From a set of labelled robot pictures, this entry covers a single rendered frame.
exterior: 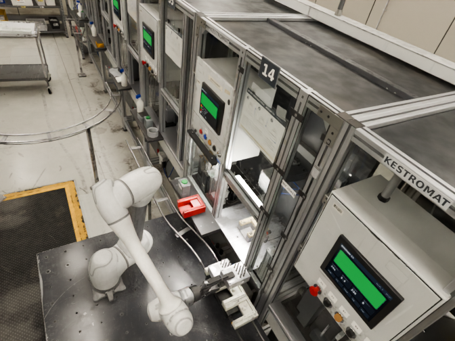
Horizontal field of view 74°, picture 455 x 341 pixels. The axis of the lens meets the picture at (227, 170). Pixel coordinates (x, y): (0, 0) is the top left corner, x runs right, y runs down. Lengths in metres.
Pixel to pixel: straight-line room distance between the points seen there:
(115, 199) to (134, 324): 0.82
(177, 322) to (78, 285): 0.90
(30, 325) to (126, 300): 1.00
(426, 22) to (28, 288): 5.18
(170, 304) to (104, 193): 0.53
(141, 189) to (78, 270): 0.90
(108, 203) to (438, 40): 4.40
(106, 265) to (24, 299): 1.22
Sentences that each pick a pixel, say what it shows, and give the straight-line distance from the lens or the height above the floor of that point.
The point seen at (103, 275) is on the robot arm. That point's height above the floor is 0.89.
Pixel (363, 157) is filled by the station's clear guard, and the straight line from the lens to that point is 1.02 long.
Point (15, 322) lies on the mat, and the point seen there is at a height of 0.01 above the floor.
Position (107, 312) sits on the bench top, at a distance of 1.98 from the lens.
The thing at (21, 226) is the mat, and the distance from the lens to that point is 3.40.
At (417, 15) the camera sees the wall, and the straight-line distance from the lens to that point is 5.06.
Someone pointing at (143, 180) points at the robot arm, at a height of 1.50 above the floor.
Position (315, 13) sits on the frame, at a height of 2.06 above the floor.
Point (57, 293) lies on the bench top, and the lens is 2.10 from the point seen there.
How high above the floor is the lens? 2.46
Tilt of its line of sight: 40 degrees down
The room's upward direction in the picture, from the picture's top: 11 degrees clockwise
